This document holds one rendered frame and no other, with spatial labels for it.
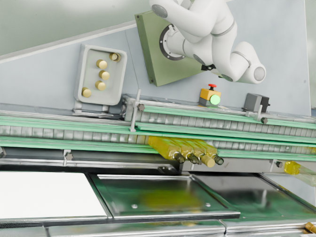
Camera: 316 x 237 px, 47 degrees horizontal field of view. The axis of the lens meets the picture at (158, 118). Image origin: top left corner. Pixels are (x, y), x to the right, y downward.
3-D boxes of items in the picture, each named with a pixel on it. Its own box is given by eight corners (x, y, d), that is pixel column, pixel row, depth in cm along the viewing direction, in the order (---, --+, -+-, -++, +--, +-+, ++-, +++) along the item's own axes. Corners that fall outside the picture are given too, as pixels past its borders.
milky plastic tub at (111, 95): (73, 97, 149) (77, 101, 142) (80, 42, 145) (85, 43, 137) (113, 101, 157) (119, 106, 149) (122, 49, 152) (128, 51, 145)
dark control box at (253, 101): (243, 107, 187) (253, 111, 179) (247, 92, 185) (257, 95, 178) (255, 108, 190) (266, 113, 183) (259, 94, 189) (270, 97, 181)
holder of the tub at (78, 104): (71, 109, 151) (75, 114, 144) (81, 43, 145) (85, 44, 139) (110, 113, 158) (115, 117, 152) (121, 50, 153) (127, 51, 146)
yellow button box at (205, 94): (197, 101, 175) (205, 105, 168) (201, 86, 173) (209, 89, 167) (209, 103, 178) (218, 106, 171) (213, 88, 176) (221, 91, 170)
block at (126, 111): (117, 116, 153) (122, 121, 147) (121, 95, 151) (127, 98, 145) (125, 117, 155) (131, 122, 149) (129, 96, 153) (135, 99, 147)
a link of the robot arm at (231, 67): (218, 11, 116) (241, 53, 131) (195, 42, 114) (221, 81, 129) (239, 15, 110) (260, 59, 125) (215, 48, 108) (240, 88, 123)
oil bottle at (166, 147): (146, 143, 155) (168, 161, 136) (149, 130, 154) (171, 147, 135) (158, 144, 157) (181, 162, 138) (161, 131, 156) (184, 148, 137)
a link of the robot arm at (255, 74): (234, 60, 119) (250, 38, 120) (216, 59, 128) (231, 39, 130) (260, 89, 126) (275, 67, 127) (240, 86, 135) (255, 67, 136)
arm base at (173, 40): (155, 27, 147) (171, 30, 133) (181, 14, 149) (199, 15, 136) (169, 61, 153) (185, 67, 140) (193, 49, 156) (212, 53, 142)
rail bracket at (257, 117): (243, 115, 172) (261, 123, 160) (247, 100, 171) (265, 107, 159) (249, 116, 174) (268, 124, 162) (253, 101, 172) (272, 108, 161)
